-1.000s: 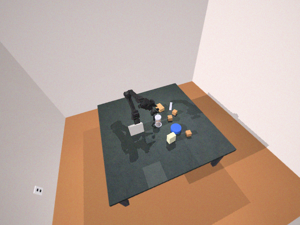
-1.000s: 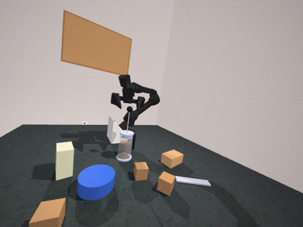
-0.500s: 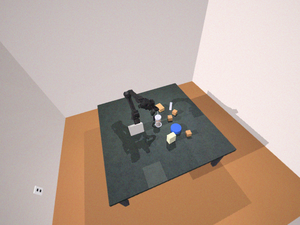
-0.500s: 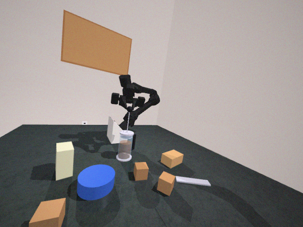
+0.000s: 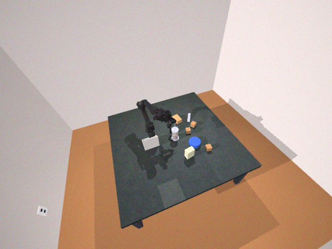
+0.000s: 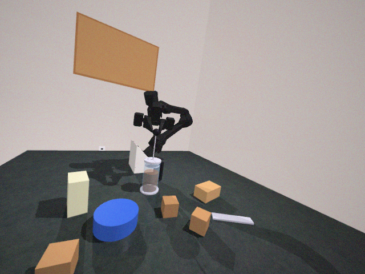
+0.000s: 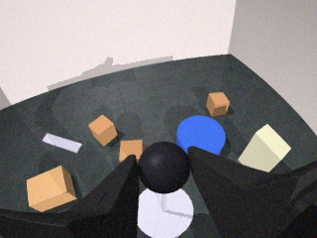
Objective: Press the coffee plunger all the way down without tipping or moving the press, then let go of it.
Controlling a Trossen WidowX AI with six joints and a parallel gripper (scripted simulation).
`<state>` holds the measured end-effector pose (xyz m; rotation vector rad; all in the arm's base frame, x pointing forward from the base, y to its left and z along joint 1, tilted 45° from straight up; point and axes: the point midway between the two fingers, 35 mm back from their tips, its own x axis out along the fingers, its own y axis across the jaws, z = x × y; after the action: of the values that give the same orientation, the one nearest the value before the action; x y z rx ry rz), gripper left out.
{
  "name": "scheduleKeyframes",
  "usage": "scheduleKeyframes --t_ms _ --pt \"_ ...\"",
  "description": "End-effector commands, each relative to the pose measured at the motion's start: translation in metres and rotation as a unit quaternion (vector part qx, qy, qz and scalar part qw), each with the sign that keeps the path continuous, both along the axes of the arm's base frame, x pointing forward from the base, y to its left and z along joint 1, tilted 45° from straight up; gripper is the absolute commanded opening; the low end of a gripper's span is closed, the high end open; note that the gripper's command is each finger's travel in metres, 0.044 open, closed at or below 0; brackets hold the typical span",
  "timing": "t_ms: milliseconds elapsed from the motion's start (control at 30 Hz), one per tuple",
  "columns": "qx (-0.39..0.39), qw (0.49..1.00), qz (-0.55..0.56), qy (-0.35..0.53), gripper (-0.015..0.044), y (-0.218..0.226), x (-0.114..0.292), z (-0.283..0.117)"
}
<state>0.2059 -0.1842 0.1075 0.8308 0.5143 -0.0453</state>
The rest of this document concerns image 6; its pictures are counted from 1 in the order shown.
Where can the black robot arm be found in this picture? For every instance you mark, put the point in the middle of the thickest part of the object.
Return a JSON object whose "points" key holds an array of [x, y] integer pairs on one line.
{"points": [[159, 107]]}

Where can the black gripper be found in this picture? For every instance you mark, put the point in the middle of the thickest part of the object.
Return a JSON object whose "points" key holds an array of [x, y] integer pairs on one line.
{"points": [[153, 119]]}

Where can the blue cylinder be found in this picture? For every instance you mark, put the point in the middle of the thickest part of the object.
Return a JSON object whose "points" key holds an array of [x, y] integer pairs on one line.
{"points": [[115, 219]]}

